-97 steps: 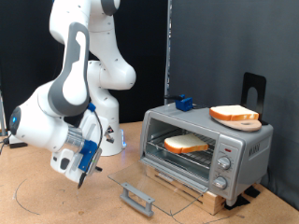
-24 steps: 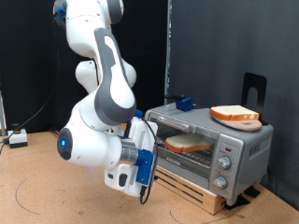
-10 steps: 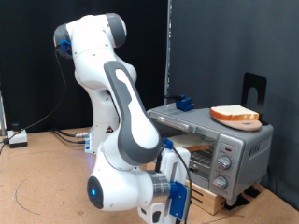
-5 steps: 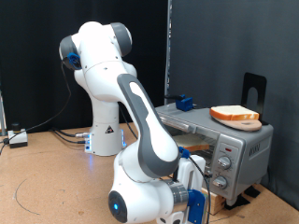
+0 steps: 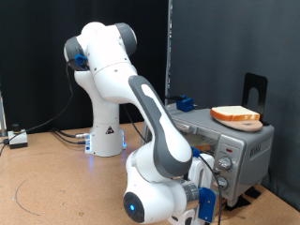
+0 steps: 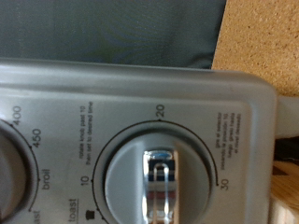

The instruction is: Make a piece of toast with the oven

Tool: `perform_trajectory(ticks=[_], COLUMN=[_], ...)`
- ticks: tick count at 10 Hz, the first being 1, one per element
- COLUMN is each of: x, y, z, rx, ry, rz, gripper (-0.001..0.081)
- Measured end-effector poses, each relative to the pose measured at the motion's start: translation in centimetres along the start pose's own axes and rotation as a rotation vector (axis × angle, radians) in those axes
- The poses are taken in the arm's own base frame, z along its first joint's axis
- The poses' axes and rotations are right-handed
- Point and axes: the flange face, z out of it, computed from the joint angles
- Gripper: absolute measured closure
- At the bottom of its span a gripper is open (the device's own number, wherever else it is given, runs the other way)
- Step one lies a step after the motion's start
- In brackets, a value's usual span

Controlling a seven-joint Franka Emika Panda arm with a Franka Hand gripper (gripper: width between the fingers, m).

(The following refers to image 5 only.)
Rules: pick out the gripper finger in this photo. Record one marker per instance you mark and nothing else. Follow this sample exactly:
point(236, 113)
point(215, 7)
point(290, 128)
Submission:
point(216, 171)

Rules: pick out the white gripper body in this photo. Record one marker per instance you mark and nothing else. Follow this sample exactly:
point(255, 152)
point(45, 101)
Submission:
point(203, 172)

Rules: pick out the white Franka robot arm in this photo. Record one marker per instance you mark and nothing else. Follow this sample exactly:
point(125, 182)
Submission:
point(109, 78)

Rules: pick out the silver oven knob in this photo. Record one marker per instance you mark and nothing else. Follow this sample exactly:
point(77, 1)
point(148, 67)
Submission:
point(225, 163)
point(223, 182)

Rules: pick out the silver toaster oven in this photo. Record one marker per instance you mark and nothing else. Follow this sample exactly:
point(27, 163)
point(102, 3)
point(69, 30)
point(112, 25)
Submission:
point(256, 146)

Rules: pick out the black foam pad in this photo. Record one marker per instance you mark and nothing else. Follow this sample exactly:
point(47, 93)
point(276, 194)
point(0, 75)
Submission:
point(253, 192)
point(237, 203)

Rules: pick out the black metal bookend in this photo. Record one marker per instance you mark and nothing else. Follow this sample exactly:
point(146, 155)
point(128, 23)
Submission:
point(250, 81)

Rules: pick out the dark grey backdrop curtain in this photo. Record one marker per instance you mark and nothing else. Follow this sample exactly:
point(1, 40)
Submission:
point(218, 37)

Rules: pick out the emergency stop button box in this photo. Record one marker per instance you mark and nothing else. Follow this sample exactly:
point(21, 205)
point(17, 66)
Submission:
point(15, 139)

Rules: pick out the black backdrop curtain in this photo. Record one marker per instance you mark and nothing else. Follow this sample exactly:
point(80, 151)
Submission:
point(25, 31)

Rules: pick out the wrist camera with blue bracket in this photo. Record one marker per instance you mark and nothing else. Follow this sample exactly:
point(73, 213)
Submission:
point(206, 204)

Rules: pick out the metal frame post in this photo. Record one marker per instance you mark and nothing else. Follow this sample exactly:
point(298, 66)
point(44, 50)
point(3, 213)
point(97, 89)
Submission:
point(2, 115)

